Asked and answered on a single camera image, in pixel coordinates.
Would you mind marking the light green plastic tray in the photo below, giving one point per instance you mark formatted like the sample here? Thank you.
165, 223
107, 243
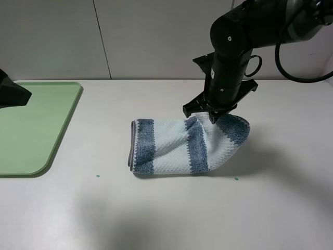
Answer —
31, 134

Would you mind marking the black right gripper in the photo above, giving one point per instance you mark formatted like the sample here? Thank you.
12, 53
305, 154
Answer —
224, 85

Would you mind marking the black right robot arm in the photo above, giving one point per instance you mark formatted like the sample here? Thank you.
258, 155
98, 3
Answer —
234, 35

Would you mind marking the blue white striped towel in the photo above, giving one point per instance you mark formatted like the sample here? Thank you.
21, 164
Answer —
185, 146

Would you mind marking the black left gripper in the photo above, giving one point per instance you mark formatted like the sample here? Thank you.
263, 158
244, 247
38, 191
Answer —
12, 94

